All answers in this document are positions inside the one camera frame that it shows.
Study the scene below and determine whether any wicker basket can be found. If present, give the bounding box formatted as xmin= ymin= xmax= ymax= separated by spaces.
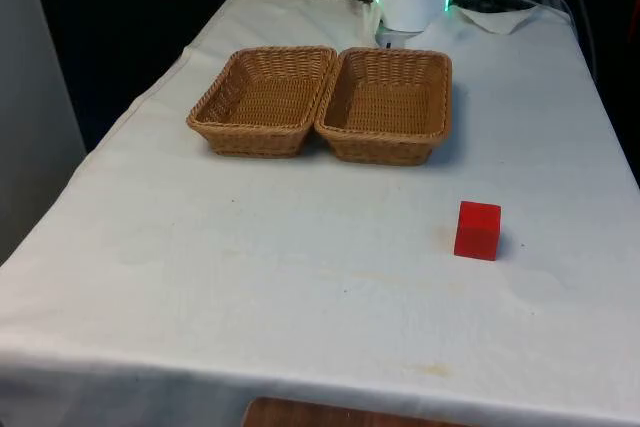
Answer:
xmin=186 ymin=45 xmax=339 ymax=158
xmin=313 ymin=46 xmax=455 ymax=166

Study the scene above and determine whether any red cube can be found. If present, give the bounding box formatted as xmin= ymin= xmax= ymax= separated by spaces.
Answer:
xmin=453 ymin=200 xmax=502 ymax=262

